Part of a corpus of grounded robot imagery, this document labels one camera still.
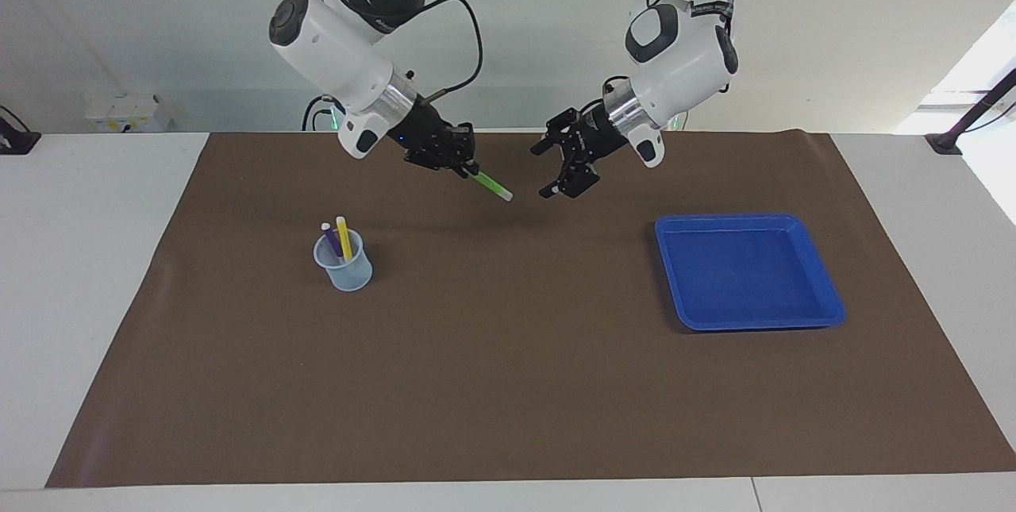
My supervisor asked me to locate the black right base cable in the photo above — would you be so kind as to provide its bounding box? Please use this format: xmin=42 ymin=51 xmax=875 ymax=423
xmin=302 ymin=95 xmax=344 ymax=132

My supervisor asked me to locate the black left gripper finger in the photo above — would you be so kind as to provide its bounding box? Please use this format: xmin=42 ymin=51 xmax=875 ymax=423
xmin=530 ymin=107 xmax=580 ymax=157
xmin=540 ymin=159 xmax=602 ymax=200

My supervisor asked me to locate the black desk clamp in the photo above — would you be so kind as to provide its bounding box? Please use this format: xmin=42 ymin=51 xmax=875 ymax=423
xmin=0 ymin=105 xmax=42 ymax=156

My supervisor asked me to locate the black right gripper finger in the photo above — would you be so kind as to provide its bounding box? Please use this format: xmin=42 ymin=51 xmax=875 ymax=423
xmin=451 ymin=121 xmax=478 ymax=173
xmin=403 ymin=147 xmax=471 ymax=178

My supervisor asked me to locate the blue plastic tray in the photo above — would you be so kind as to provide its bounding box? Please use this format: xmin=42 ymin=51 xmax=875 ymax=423
xmin=654 ymin=213 xmax=847 ymax=333

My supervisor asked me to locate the green marker pen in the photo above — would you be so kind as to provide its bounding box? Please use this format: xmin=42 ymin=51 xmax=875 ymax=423
xmin=467 ymin=168 xmax=514 ymax=202

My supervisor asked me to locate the brown table mat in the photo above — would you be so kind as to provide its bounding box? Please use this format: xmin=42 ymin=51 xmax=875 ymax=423
xmin=45 ymin=129 xmax=1016 ymax=489

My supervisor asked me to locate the translucent plastic cup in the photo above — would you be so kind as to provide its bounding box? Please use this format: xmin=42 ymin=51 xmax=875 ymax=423
xmin=313 ymin=228 xmax=374 ymax=293

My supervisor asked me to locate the black slanted pole mount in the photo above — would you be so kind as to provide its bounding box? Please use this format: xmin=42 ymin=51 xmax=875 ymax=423
xmin=925 ymin=67 xmax=1016 ymax=156

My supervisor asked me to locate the white power strip box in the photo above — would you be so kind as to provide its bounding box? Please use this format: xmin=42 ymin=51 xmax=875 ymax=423
xmin=85 ymin=94 xmax=172 ymax=134

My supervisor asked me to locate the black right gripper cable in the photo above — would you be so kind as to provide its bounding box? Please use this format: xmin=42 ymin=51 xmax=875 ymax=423
xmin=373 ymin=0 xmax=484 ymax=106

